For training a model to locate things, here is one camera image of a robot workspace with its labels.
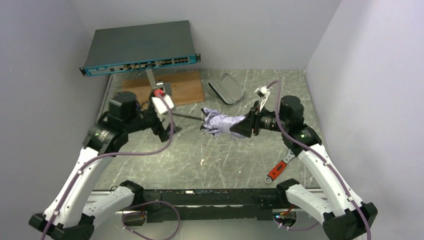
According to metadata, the red handled adjustable wrench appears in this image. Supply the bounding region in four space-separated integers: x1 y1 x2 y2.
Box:
264 150 295 184

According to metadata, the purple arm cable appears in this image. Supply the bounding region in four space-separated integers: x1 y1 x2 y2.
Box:
264 79 372 240
39 92 181 240

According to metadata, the wooden base board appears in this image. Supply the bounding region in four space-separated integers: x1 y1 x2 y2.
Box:
121 70 205 106

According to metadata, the aluminium rail frame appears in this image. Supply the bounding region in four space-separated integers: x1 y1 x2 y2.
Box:
52 188 364 240

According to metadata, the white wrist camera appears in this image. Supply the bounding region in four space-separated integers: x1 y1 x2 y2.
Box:
254 86 270 99
151 88 175 115

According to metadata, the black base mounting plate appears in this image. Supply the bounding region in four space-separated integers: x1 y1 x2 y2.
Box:
124 188 297 223

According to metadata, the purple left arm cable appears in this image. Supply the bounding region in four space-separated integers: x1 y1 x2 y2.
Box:
39 92 181 240

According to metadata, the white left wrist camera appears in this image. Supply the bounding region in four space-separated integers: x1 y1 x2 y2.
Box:
151 88 175 115

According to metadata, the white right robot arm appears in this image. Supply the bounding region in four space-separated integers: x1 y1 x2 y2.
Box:
229 95 378 240

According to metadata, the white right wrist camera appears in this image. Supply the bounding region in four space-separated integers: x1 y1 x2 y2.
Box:
254 86 270 99

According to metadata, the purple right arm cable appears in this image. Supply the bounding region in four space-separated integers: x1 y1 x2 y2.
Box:
264 79 372 240

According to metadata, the lilac folding umbrella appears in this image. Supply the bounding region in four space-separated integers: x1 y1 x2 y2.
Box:
172 107 246 140

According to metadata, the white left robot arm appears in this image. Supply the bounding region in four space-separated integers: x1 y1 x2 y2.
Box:
28 89 177 240

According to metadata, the metal stand bracket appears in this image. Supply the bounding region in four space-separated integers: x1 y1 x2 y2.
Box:
145 68 172 96

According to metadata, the grey network switch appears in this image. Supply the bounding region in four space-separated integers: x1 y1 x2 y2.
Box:
79 20 201 77

